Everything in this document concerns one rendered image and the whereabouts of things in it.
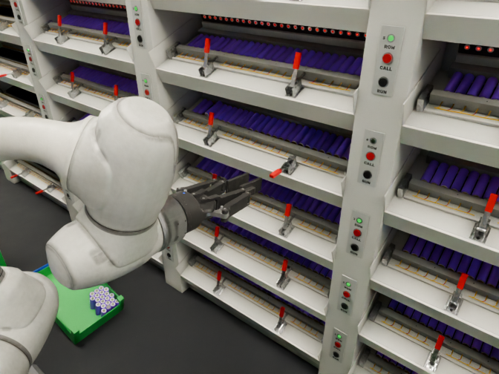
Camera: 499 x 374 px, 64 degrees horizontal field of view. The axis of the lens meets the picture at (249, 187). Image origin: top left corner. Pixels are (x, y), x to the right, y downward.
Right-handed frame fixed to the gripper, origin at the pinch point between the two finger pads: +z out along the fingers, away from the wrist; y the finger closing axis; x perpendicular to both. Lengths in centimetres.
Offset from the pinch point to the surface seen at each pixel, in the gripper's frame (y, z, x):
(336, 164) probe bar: 10.6, 21.5, 2.7
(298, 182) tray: 3.7, 16.8, -3.0
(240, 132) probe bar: -19.2, 21.7, 3.1
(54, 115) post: -115, 18, -13
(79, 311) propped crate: -65, -6, -71
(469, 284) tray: 44, 25, -16
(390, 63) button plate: 21.2, 12.0, 27.7
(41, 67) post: -115, 15, 7
